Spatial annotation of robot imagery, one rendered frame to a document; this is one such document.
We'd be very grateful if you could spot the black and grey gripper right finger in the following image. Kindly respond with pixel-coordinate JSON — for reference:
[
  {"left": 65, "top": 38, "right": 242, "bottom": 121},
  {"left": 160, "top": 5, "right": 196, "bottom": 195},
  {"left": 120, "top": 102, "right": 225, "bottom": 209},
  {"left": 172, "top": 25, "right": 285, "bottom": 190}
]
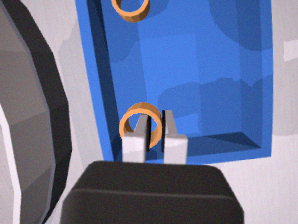
[{"left": 161, "top": 110, "right": 188, "bottom": 164}]

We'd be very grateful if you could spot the grey round turning table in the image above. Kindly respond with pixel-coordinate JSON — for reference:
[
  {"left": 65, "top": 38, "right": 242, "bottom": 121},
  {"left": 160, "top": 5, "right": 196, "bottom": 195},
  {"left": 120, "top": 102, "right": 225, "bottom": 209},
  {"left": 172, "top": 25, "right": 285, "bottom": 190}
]
[{"left": 0, "top": 0, "right": 72, "bottom": 224}]

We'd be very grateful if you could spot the bronze bushing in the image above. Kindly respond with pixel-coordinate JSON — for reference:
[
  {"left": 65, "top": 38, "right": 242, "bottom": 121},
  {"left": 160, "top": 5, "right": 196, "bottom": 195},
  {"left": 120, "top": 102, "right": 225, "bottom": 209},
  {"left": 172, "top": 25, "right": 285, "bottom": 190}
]
[
  {"left": 119, "top": 102, "right": 162, "bottom": 148},
  {"left": 112, "top": 0, "right": 150, "bottom": 23}
]

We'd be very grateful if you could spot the blue open crate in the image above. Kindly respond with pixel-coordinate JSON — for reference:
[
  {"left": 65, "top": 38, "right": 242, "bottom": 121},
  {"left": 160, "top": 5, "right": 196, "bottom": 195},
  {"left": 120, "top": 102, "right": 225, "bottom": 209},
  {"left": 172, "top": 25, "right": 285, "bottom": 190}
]
[{"left": 75, "top": 0, "right": 273, "bottom": 165}]

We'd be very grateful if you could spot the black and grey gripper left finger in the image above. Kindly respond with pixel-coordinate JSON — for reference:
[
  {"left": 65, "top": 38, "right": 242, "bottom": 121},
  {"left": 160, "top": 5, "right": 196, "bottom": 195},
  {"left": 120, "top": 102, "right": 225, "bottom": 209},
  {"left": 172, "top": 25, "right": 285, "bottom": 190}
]
[{"left": 122, "top": 113, "right": 152, "bottom": 163}]

